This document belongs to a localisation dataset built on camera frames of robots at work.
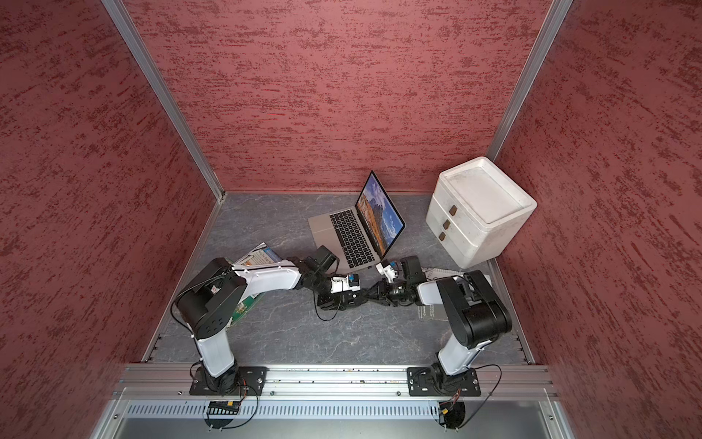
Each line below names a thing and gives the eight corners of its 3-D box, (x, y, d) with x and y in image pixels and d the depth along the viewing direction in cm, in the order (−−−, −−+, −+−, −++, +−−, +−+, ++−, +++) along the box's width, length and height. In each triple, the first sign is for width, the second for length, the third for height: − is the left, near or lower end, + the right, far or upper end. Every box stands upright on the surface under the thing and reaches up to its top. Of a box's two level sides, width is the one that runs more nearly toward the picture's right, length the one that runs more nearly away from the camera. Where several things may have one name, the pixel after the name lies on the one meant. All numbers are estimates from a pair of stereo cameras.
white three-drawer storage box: (459, 274, 98) (486, 230, 77) (420, 219, 115) (434, 170, 94) (507, 254, 104) (545, 208, 83) (463, 205, 121) (486, 156, 99)
